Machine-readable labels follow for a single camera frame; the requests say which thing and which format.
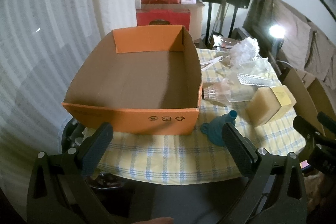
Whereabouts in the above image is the clear plastic package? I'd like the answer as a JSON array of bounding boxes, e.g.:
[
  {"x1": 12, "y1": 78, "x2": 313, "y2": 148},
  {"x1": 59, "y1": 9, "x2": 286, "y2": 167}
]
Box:
[{"x1": 224, "y1": 59, "x2": 281, "y2": 103}]

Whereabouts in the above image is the orange cardboard box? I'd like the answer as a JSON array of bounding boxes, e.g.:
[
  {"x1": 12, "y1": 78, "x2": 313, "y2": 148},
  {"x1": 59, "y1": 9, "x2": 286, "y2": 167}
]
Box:
[{"x1": 63, "y1": 25, "x2": 202, "y2": 135}]

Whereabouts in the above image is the yellow sponge block with label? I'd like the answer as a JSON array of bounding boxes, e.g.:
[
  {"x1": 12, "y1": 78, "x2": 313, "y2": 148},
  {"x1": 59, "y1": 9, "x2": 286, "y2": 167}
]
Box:
[{"x1": 246, "y1": 85, "x2": 297, "y2": 127}]

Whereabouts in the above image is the teal silicone funnel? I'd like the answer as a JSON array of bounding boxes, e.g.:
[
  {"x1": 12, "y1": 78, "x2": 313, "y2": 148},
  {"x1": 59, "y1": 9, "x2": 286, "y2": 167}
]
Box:
[{"x1": 201, "y1": 110, "x2": 238, "y2": 147}]

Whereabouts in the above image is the brown cushion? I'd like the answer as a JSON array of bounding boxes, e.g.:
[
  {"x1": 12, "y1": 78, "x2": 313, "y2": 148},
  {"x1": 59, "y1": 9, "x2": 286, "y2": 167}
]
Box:
[{"x1": 243, "y1": 0, "x2": 335, "y2": 90}]

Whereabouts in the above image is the white feather duster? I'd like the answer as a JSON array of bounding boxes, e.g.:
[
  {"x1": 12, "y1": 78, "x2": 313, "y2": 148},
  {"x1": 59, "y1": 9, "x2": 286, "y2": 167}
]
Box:
[{"x1": 200, "y1": 36, "x2": 261, "y2": 70}]

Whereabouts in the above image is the white shuttlecock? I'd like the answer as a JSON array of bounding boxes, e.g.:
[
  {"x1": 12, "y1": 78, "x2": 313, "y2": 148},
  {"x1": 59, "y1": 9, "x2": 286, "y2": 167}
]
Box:
[{"x1": 202, "y1": 80, "x2": 231, "y2": 105}]

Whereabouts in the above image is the red collection gift box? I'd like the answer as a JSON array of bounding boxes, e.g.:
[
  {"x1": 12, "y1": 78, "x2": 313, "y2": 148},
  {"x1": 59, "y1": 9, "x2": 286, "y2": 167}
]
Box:
[{"x1": 136, "y1": 9, "x2": 191, "y2": 30}]

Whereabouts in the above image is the brown cardboard box right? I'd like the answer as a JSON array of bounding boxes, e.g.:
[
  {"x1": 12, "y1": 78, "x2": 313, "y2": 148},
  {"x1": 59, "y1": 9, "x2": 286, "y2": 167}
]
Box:
[{"x1": 280, "y1": 68, "x2": 335, "y2": 138}]

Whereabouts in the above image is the clear bag of items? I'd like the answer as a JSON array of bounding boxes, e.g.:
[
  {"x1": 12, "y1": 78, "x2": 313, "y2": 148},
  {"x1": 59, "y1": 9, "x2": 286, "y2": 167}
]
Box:
[{"x1": 211, "y1": 35, "x2": 240, "y2": 51}]

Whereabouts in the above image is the yellow plaid tablecloth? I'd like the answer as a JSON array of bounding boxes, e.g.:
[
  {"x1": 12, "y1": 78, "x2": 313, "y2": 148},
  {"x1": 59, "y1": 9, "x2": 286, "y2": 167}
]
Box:
[{"x1": 97, "y1": 48, "x2": 308, "y2": 186}]

